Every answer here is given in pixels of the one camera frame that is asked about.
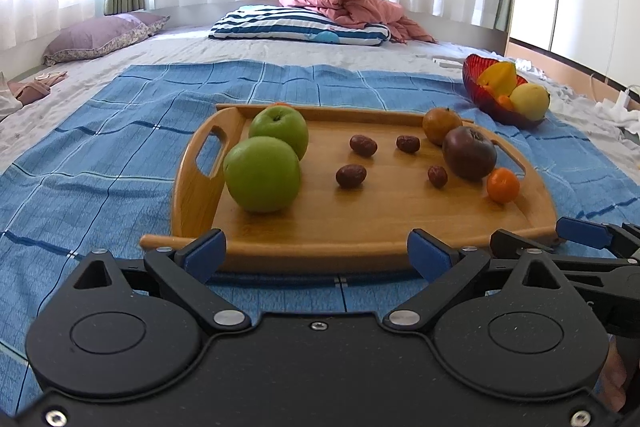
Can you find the white crumpled clothes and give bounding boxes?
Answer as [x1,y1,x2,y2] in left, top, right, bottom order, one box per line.
[595,101,640,135]

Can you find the wooden tray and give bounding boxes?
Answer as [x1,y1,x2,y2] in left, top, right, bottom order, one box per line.
[139,103,559,274]

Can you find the green apple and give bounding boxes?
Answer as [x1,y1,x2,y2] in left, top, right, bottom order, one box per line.
[223,136,302,214]
[248,104,309,162]

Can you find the small tangerine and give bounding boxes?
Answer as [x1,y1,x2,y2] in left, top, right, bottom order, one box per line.
[486,167,521,204]

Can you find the dusty pink garment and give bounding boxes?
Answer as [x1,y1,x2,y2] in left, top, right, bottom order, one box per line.
[7,71,68,105]

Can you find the blue plaid blanket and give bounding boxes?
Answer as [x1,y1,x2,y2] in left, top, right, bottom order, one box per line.
[0,59,640,408]

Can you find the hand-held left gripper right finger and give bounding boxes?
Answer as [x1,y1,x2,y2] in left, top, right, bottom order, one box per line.
[382,229,568,332]

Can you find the large orange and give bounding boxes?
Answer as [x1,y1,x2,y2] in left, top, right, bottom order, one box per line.
[422,107,463,146]

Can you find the red glass bowl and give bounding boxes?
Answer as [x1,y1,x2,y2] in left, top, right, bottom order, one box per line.
[462,53,551,129]

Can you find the blue white striped pillow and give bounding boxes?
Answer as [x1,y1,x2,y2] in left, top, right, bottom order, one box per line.
[208,5,392,46]

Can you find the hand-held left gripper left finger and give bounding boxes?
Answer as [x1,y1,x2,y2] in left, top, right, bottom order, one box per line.
[75,229,251,333]

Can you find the yellow starfruit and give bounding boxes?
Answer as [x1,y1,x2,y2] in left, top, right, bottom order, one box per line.
[477,62,518,98]

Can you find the purple pillow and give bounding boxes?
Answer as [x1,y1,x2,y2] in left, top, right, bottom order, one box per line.
[42,12,171,66]

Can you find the pink quilt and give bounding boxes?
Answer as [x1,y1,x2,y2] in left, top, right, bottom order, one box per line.
[279,0,438,44]

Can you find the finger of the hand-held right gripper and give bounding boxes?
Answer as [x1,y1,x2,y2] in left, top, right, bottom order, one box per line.
[555,216,640,259]
[489,229,640,277]

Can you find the white charger with cable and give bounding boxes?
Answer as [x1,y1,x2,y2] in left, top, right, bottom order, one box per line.
[590,74,637,108]

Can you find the yellow pear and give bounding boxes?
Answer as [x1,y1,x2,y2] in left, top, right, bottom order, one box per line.
[509,83,551,122]

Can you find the light grey bed sheet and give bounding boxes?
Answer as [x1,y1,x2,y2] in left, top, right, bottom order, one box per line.
[0,14,640,168]

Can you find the white crumpled cloth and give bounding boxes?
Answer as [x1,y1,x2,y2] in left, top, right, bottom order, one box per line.
[0,72,23,122]

